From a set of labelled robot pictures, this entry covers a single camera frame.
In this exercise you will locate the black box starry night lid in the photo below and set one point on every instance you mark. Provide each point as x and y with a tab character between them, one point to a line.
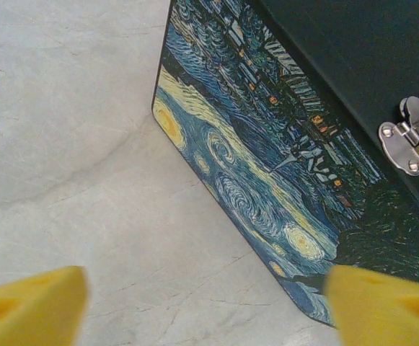
267	144

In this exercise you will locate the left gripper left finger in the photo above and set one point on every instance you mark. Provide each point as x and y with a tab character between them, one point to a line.
32	310

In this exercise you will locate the silver box hasp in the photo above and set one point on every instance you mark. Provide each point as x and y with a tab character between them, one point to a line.
405	140

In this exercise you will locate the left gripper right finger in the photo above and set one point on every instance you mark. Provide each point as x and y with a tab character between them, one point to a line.
382	313

